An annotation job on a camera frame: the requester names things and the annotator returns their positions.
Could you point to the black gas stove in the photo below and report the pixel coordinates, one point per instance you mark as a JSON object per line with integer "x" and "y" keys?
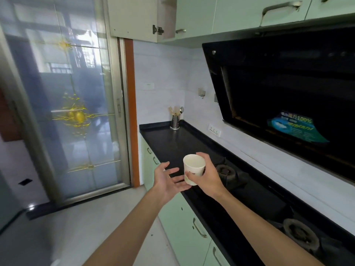
{"x": 258, "y": 199}

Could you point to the round stove burner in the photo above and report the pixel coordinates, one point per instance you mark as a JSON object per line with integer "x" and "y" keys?
{"x": 301, "y": 234}
{"x": 226, "y": 173}

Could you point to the frosted glass sliding door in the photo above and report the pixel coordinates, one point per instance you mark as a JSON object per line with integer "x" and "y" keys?
{"x": 69, "y": 94}

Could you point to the person's right forearm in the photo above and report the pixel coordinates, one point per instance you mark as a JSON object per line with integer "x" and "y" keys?
{"x": 263, "y": 232}

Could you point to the teal sticker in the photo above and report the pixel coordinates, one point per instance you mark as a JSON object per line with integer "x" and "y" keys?
{"x": 296, "y": 126}

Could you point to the open cabinet door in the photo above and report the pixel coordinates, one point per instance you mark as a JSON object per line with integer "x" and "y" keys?
{"x": 133, "y": 16}

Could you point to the metal spoon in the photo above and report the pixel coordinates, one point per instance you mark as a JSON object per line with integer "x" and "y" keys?
{"x": 181, "y": 109}

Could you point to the green lower cabinet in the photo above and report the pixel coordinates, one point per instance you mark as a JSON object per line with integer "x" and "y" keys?
{"x": 177, "y": 224}

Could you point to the black floor vent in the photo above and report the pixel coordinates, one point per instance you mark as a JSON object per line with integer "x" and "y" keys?
{"x": 25, "y": 182}

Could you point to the green cabinet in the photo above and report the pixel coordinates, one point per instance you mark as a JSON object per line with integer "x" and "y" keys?
{"x": 238, "y": 13}
{"x": 177, "y": 224}

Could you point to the steel utensil holder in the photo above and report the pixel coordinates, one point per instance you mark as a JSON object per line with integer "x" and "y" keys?
{"x": 174, "y": 123}

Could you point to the person's right thumb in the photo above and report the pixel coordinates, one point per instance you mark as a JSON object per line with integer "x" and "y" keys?
{"x": 192, "y": 175}

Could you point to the green upper cabinet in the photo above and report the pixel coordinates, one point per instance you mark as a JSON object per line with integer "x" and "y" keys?
{"x": 238, "y": 13}

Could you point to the person's right hand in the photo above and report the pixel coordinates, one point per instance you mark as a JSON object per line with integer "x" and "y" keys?
{"x": 209, "y": 181}

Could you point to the person's left hand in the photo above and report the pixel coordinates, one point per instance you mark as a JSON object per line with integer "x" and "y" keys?
{"x": 165, "y": 185}

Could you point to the wooden chopsticks bundle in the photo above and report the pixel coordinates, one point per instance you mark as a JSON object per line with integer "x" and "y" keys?
{"x": 174, "y": 110}

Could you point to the black range hood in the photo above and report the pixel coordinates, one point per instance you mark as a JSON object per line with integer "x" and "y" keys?
{"x": 277, "y": 80}

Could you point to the metal cabinet hinge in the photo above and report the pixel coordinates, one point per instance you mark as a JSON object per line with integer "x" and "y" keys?
{"x": 157, "y": 30}

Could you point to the orange door frame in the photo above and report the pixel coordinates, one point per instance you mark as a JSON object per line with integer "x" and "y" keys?
{"x": 132, "y": 113}

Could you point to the person's left thumb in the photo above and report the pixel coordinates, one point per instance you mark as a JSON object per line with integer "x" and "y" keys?
{"x": 164, "y": 166}

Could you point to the white paper cup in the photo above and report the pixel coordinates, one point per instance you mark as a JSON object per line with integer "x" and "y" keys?
{"x": 194, "y": 166}

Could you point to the white wall socket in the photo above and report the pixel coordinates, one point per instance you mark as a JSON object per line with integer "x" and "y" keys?
{"x": 214, "y": 130}

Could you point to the person's left forearm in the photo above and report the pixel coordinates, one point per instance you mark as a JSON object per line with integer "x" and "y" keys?
{"x": 130, "y": 232}

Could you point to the white switch plate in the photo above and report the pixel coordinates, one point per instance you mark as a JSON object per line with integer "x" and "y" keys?
{"x": 148, "y": 86}

